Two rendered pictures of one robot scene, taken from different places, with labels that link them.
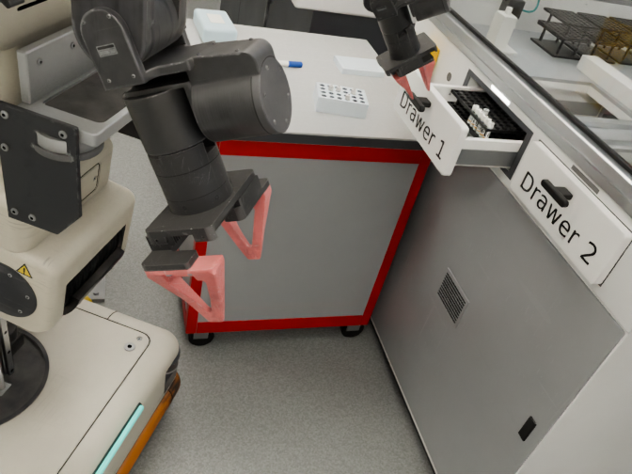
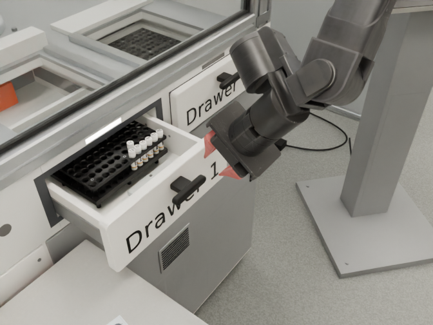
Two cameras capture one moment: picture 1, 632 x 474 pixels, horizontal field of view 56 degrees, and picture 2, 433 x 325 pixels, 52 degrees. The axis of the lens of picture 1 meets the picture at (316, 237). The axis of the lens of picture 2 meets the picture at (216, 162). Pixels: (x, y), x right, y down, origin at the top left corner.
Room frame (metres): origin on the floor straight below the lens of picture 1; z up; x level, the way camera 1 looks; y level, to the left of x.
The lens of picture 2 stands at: (1.38, 0.34, 1.40)
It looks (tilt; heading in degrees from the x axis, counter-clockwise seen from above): 41 degrees down; 241
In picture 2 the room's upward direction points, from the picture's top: straight up
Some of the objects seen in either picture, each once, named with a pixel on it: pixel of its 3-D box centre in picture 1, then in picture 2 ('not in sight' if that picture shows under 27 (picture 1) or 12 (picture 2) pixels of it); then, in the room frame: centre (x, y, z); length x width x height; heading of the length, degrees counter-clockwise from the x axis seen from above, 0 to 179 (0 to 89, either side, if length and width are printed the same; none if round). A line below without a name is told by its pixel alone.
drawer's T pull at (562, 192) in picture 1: (560, 193); (226, 78); (0.94, -0.39, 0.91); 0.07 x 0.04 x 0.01; 24
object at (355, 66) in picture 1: (358, 66); not in sight; (1.63, 0.01, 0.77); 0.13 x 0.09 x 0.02; 114
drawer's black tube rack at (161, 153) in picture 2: (506, 124); (91, 150); (1.26, -0.34, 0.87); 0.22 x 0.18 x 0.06; 114
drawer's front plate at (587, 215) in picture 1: (563, 208); (216, 87); (0.95, -0.42, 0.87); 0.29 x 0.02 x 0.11; 24
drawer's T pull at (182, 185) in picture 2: (420, 102); (183, 186); (1.17, -0.14, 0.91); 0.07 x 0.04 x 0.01; 24
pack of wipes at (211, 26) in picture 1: (214, 26); not in sight; (1.60, 0.42, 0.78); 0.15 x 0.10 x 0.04; 29
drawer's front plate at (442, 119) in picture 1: (427, 117); (172, 193); (1.18, -0.16, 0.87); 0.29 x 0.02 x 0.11; 24
